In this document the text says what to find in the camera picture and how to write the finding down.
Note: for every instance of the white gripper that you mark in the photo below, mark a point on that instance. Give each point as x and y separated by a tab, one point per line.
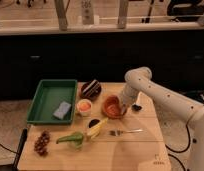
128	96

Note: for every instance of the red bowl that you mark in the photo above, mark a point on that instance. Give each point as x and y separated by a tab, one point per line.
111	107

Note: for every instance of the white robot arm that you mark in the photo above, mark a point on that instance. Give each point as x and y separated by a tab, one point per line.
190	111

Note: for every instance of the brown bowl with chocolate cake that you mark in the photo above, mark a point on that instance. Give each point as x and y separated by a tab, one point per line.
91	90

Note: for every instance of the silver fork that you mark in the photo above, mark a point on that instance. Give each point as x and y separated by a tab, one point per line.
120	132

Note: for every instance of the small black disc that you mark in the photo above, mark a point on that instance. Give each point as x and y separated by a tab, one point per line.
93	122

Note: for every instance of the yellow corn cob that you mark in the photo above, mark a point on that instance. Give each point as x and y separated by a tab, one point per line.
95	130

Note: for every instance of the white cup with orange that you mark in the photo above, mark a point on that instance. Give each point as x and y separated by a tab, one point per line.
84	107

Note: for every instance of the green pepper toy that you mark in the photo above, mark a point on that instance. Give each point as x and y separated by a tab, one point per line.
76	138

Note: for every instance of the blue-grey sponge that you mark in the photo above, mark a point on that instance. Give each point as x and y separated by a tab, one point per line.
62	110

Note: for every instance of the green plastic tray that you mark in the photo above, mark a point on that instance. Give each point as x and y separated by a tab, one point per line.
50	93

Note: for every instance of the brown grape cluster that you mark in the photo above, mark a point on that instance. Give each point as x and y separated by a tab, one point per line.
40	145

